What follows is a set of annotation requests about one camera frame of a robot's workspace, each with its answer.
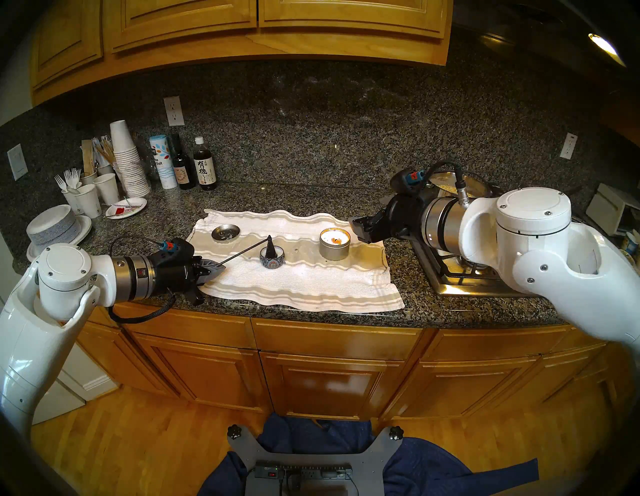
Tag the small blue white cup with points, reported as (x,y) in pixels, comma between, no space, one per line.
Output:
(631,244)

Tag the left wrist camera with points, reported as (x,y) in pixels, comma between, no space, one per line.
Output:
(175,249)

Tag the stainless steel pot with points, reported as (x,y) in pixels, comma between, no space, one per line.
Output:
(475,185)

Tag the stack of grey paper bowls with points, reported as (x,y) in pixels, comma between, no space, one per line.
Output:
(52,227)

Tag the wooden cabinets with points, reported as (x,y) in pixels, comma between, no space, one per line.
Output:
(200,30)
(330,350)

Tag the white beige striped towel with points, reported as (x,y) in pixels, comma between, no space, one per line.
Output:
(300,285)

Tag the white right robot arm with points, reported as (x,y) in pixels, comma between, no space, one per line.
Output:
(535,212)

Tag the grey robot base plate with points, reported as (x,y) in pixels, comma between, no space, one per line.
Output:
(370,460)

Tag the white salt canister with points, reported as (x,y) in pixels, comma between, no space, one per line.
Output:
(162,160)

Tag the small white plate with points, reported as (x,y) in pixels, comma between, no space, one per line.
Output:
(127,207)

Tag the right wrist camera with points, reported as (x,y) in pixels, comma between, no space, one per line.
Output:
(407,179)

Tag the dark range hood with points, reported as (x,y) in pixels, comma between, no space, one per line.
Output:
(525,20)

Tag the tall stack paper cups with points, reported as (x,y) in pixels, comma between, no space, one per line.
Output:
(130,170)

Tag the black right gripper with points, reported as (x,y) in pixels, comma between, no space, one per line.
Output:
(405,216)

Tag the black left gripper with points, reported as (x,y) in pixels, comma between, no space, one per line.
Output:
(172,275)

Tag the white light switch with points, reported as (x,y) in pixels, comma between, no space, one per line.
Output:
(17,162)

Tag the dark blue cloth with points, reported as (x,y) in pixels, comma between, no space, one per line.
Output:
(440,470)

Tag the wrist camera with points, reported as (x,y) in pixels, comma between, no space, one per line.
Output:
(175,249)
(407,179)

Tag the blue patterned bowl candle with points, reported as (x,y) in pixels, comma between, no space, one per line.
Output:
(272,262)

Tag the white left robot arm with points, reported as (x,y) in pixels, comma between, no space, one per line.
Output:
(60,280)

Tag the gas stove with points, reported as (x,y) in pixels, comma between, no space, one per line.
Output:
(450,280)

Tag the black star knob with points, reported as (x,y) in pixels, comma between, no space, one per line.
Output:
(396,433)
(234,432)

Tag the white box appliance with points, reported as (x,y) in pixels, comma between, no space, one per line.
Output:
(610,207)

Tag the white paper cup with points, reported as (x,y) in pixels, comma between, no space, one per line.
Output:
(90,202)
(89,179)
(105,170)
(70,205)
(107,190)

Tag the white plastic fork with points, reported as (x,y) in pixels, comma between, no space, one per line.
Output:
(69,177)
(77,175)
(60,182)

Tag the paper wrapped chopsticks bundle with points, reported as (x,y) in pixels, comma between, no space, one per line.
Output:
(105,150)

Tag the wooden upper cabinets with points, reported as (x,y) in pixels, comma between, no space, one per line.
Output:
(200,30)

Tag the small round metal dish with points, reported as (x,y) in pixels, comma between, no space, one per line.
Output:
(226,233)

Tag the dark bottle tan label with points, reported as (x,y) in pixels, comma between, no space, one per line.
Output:
(183,172)

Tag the soy sauce bottle white label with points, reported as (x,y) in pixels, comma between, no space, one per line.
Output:
(205,170)

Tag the silver tin candle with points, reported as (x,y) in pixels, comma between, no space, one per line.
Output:
(334,251)

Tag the wooden lower cabinets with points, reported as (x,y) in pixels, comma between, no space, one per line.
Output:
(330,350)

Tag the white outlet near stove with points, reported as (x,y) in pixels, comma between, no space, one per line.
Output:
(569,146)

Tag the white outlet near bottles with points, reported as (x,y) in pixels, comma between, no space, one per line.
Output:
(174,111)

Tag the wide wooden stirrer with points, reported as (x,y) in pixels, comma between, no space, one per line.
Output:
(88,157)

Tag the range hood light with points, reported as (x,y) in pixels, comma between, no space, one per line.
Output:
(605,47)

